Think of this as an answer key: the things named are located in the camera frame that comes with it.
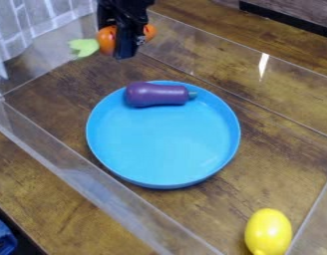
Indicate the purple toy eggplant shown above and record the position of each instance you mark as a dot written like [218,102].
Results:
[143,94]

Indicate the yellow toy lemon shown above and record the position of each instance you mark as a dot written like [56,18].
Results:
[267,232]

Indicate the blue round plate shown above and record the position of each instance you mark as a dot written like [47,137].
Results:
[164,147]

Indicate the blue object at corner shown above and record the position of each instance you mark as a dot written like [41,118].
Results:
[8,241]

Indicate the orange toy carrot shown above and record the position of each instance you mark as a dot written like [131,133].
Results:
[104,42]

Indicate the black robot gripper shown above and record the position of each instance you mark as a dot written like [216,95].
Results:
[131,31]

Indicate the clear acrylic enclosure wall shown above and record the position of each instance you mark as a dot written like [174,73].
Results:
[77,210]

